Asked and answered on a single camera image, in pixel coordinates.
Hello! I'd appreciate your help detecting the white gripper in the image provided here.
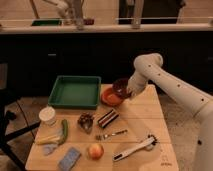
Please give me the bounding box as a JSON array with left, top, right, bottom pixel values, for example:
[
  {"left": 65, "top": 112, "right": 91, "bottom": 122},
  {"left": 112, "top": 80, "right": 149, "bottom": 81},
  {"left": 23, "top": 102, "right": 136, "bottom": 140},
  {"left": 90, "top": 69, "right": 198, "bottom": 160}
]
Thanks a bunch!
[{"left": 127, "top": 75, "right": 147, "bottom": 98}]

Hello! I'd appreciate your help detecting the dark maroon bowl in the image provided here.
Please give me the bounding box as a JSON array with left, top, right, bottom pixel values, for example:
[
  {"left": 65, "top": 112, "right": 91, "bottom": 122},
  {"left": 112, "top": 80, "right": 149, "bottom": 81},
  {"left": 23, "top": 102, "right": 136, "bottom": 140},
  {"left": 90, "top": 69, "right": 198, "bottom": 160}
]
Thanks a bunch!
[{"left": 112, "top": 78, "right": 130, "bottom": 99}]

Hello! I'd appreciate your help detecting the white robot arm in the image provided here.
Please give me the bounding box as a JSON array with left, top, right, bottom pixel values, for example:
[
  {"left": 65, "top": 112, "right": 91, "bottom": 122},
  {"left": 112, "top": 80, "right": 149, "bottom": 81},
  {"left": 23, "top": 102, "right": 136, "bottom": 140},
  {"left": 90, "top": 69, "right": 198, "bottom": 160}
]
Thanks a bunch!
[{"left": 127, "top": 53, "right": 213, "bottom": 171}]

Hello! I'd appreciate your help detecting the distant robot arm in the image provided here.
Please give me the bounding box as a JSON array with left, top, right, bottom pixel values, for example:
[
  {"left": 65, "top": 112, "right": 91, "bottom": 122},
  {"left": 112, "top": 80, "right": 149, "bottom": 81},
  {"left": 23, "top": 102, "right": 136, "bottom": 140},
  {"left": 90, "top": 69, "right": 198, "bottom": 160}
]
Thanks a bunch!
[{"left": 44, "top": 0, "right": 84, "bottom": 30}]

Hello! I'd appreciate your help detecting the green plastic tray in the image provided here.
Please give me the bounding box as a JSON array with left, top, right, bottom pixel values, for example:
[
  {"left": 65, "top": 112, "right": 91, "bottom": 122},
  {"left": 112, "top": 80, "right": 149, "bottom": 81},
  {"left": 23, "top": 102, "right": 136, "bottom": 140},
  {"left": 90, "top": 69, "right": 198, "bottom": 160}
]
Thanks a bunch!
[{"left": 48, "top": 75, "right": 101, "bottom": 110}]

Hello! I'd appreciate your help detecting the distant green tray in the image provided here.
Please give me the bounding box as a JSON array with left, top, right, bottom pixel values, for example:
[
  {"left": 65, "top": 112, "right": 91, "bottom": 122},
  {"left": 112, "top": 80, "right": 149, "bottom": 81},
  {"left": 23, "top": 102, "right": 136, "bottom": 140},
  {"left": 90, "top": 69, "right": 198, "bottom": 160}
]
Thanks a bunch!
[{"left": 31, "top": 19, "right": 62, "bottom": 26}]

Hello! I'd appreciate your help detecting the orange bowl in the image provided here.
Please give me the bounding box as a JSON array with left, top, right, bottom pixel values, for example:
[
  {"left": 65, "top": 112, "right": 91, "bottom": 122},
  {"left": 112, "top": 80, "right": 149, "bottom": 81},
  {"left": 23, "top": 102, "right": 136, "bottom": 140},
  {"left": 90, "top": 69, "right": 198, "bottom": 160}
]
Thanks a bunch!
[{"left": 101, "top": 87, "right": 123, "bottom": 106}]

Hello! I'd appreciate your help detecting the striped dark box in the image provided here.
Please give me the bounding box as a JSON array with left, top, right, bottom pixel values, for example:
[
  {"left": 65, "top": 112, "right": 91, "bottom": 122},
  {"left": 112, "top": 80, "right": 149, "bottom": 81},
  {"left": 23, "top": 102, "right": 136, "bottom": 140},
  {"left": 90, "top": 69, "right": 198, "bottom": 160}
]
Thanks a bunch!
[{"left": 97, "top": 109, "right": 119, "bottom": 129}]

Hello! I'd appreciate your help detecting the silver fork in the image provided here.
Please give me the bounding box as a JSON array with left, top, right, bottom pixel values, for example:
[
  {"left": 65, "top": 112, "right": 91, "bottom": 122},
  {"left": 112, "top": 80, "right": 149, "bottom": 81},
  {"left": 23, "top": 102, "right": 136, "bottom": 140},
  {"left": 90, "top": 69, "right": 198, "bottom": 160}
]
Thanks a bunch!
[{"left": 95, "top": 130, "right": 128, "bottom": 141}]

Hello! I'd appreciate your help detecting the orange peach fruit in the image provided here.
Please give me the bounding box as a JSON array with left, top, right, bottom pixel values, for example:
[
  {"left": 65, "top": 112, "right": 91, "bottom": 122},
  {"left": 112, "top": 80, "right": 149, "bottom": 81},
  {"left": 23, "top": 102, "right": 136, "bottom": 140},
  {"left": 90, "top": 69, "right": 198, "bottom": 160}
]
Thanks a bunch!
[{"left": 88, "top": 143, "right": 104, "bottom": 160}]

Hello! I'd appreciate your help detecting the green cucumber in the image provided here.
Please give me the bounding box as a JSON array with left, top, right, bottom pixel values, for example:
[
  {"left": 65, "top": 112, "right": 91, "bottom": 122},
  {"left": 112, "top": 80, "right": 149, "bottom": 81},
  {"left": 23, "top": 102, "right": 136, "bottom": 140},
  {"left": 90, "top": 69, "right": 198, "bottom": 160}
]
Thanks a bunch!
[{"left": 59, "top": 119, "right": 68, "bottom": 145}]

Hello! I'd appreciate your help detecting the white lidded cup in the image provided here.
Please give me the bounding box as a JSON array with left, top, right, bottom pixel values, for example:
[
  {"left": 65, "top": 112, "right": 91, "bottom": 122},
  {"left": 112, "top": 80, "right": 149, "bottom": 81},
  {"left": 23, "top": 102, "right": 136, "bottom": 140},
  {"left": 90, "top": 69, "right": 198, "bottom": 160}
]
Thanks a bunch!
[{"left": 39, "top": 106, "right": 56, "bottom": 126}]

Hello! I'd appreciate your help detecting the blue sponge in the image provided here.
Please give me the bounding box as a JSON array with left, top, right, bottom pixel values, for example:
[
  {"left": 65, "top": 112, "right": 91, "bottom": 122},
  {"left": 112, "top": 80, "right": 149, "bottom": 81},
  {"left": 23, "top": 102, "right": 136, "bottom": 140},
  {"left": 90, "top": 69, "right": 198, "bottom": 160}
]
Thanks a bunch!
[{"left": 58, "top": 147, "right": 81, "bottom": 171}]

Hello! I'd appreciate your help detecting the crumpled clear wrapper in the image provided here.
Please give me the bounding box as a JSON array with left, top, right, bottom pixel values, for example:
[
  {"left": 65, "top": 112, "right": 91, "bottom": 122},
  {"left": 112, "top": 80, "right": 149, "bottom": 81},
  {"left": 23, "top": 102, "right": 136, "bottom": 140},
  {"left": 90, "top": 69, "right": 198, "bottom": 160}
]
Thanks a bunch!
[{"left": 43, "top": 144, "right": 58, "bottom": 156}]

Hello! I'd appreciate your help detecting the black chair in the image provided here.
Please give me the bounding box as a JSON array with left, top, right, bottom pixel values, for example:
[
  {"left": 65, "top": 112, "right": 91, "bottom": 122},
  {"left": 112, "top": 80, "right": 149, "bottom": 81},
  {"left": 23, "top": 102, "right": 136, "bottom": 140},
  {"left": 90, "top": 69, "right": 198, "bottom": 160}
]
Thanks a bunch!
[{"left": 0, "top": 63, "right": 40, "bottom": 171}]

